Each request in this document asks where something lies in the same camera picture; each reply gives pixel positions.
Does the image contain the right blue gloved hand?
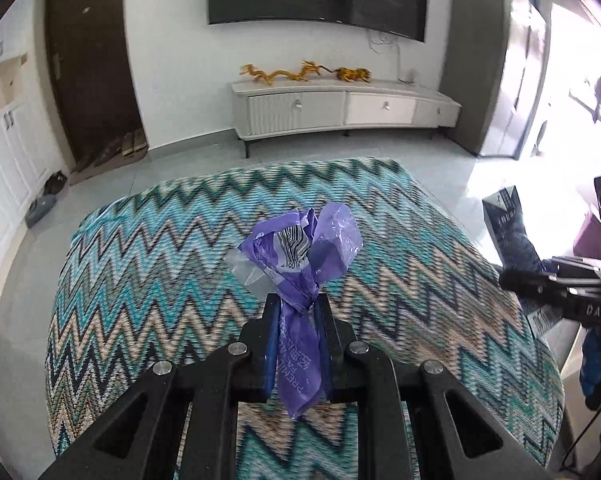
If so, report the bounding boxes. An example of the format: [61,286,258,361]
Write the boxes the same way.
[579,327,601,411]

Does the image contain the white TV cabinet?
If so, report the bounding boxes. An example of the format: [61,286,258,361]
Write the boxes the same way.
[231,79,462,156]

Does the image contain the white shoe cabinet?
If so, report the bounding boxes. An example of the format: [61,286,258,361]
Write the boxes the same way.
[0,23,63,300]

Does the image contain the zigzag knitted table cover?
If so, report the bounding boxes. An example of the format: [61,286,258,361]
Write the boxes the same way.
[46,157,564,465]

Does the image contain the golden tiger figurine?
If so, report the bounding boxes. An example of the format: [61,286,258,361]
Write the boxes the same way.
[333,67,371,84]

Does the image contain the golden dragon figurine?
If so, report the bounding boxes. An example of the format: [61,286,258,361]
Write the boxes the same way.
[240,61,333,86]

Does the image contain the dark blue milk carton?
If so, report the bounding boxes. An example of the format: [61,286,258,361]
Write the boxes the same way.
[483,185,562,338]

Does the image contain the television power cables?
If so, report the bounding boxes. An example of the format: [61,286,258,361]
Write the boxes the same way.
[365,28,417,85]

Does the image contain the black shoes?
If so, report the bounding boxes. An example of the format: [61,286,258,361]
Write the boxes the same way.
[42,170,68,195]

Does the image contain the purple plastic wrapper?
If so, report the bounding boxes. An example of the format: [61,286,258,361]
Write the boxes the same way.
[224,202,363,419]

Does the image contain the grey refrigerator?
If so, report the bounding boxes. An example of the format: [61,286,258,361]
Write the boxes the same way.
[439,0,547,159]

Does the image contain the dark brown entrance door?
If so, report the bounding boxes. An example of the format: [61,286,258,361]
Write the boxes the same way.
[44,0,142,166]

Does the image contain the grey slipper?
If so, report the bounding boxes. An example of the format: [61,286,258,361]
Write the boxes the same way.
[25,194,58,229]

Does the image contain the shoes on doormat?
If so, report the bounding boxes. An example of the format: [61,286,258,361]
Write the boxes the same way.
[73,128,148,174]

